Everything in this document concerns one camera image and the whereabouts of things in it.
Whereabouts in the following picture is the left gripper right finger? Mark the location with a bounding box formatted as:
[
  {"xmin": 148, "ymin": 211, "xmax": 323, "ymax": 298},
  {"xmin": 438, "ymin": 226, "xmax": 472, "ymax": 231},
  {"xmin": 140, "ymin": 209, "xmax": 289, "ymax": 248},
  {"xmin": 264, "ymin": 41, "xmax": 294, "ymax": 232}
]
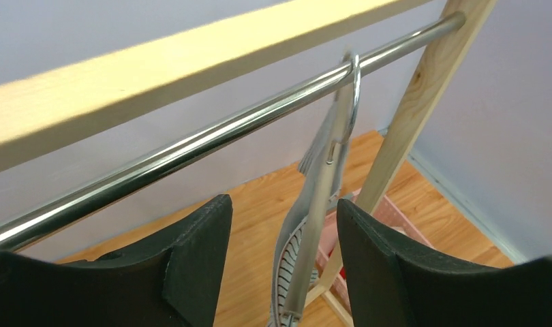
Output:
[{"xmin": 337, "ymin": 198, "xmax": 552, "ymax": 327}]

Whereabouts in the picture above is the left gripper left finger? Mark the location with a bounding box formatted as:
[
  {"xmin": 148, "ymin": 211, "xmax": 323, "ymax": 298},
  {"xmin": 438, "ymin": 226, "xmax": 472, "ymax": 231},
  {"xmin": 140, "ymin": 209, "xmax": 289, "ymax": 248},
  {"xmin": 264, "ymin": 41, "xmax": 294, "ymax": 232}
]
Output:
[{"xmin": 0, "ymin": 194, "xmax": 233, "ymax": 326}]

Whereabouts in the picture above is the red underwear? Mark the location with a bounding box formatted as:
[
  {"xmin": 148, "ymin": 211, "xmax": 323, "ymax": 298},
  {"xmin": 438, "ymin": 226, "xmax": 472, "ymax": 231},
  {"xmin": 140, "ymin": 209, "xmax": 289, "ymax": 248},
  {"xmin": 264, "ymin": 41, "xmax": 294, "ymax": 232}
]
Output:
[{"xmin": 339, "ymin": 267, "xmax": 346, "ymax": 280}]

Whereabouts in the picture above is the striped grey underwear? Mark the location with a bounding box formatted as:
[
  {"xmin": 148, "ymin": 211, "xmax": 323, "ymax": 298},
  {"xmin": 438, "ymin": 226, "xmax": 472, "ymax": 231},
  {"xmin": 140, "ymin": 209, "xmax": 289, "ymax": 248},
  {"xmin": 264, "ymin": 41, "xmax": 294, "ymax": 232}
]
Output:
[{"xmin": 266, "ymin": 101, "xmax": 349, "ymax": 327}]

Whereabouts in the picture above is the pink plastic basket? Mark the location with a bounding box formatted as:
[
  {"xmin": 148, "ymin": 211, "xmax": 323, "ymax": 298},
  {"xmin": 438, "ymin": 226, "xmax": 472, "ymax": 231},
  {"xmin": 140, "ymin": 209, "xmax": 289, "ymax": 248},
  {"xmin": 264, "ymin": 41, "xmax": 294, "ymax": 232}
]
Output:
[{"xmin": 316, "ymin": 198, "xmax": 433, "ymax": 324}]

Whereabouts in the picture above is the wooden clothes rack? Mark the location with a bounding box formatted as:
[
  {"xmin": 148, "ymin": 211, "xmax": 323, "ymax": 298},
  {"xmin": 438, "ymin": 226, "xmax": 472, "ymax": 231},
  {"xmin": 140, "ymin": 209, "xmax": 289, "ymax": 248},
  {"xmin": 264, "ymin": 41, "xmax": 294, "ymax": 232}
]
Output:
[{"xmin": 0, "ymin": 1, "xmax": 495, "ymax": 326}]

